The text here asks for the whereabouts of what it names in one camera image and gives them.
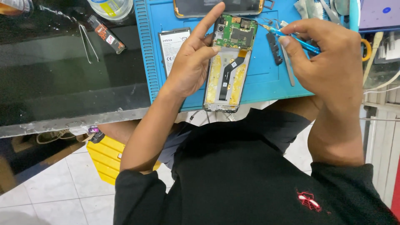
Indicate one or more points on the blue repair mat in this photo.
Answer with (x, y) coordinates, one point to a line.
(265, 79)

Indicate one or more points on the person's left hand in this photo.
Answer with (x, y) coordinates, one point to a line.
(187, 65)

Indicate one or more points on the flat metal pry tool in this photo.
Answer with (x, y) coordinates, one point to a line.
(289, 72)

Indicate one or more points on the yellow plastic stool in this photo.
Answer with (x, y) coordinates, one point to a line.
(104, 159)

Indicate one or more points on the phone with green board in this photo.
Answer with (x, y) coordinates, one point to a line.
(232, 72)

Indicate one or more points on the black orange lighter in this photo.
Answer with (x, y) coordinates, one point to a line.
(106, 35)

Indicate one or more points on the blue screwdriver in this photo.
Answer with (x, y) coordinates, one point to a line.
(301, 43)

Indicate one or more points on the person's right hand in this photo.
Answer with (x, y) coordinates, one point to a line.
(328, 65)

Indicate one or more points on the white label phone battery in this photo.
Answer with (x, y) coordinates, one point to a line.
(170, 47)

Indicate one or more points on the clear plastic bottle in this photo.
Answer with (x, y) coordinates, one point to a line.
(111, 8)

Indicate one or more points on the purple box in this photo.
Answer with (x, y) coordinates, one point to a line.
(379, 18)

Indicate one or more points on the metal tweezers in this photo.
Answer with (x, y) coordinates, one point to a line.
(82, 40)

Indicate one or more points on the black plastic phone part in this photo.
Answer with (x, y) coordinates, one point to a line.
(275, 50)

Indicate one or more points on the beige sandals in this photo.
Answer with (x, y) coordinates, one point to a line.
(51, 136)

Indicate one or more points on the black shirt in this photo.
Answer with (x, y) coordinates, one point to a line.
(237, 175)

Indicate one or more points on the white slatted rack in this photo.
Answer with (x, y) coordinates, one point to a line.
(382, 150)

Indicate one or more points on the clear plastic container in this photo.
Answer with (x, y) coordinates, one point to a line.
(15, 6)

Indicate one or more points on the small metal sim tray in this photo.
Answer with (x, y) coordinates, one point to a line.
(269, 4)

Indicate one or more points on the grey shorts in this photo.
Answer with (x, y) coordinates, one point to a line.
(175, 148)

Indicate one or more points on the white cloth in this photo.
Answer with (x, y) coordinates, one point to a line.
(309, 9)

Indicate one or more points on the cream plastic stick tool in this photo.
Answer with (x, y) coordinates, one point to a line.
(373, 53)

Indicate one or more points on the light blue tool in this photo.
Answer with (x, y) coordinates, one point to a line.
(354, 15)

